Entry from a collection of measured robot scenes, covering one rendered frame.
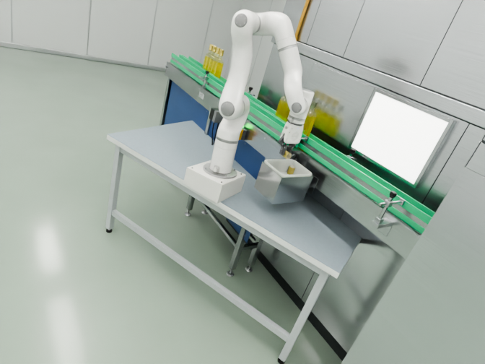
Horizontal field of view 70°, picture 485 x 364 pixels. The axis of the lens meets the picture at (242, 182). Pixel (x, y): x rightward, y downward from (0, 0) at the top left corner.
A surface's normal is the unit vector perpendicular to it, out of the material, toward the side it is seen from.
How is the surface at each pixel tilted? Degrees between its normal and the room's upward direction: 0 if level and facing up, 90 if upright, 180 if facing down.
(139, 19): 90
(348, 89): 90
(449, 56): 90
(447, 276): 90
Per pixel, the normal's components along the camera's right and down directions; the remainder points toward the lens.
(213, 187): -0.52, 0.25
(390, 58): -0.81, 0.04
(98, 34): 0.51, 0.51
